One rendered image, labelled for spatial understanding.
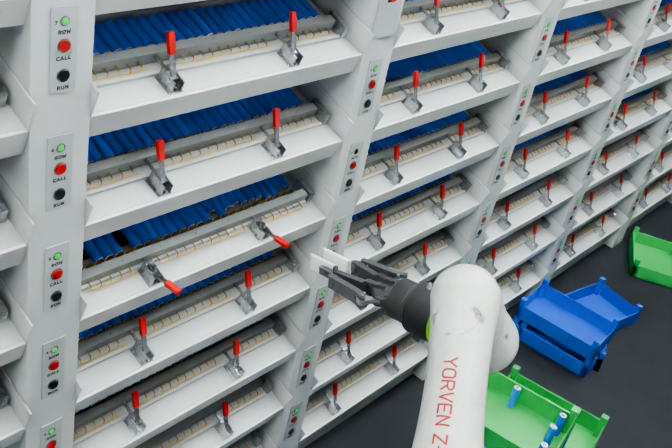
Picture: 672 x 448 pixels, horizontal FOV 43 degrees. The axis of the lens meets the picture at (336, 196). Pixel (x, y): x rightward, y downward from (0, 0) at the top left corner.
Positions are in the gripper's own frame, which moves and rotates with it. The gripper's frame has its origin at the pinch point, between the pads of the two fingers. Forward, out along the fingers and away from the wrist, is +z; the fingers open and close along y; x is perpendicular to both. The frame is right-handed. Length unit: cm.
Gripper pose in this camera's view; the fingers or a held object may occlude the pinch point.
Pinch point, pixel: (329, 263)
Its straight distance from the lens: 160.3
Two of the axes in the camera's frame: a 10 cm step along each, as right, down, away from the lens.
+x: 0.6, -9.1, -4.0
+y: 6.7, -2.6, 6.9
